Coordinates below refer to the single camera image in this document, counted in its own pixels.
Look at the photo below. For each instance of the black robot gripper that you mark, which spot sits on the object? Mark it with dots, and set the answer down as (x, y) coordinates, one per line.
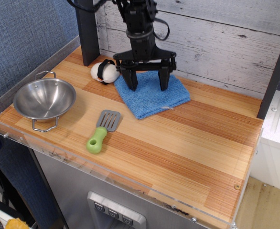
(145, 56)

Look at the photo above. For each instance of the blue towel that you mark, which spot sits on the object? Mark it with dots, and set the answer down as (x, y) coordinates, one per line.
(148, 98)

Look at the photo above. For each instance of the white plush sushi toy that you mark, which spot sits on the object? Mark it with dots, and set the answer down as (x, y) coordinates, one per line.
(104, 72)

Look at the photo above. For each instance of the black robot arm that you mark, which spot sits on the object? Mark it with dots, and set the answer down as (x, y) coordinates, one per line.
(139, 16)

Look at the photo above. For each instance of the clear acrylic edge guard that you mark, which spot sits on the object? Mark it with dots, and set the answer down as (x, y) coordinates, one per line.
(196, 168)

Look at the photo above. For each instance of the stainless steel cabinet front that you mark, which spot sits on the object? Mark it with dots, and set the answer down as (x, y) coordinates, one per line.
(70, 186)

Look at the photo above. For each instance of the silver dispenser button panel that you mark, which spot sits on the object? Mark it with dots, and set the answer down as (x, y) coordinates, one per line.
(108, 214)

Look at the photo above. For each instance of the white side cabinet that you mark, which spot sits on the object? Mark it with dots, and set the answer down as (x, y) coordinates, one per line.
(266, 162)

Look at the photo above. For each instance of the green handled grey spatula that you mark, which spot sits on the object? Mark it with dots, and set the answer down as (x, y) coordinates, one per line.
(107, 122)

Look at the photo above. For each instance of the dark grey left post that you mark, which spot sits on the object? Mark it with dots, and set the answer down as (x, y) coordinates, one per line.
(87, 29)

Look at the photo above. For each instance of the steel bowl with handles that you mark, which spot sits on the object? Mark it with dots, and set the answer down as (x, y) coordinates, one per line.
(44, 99)

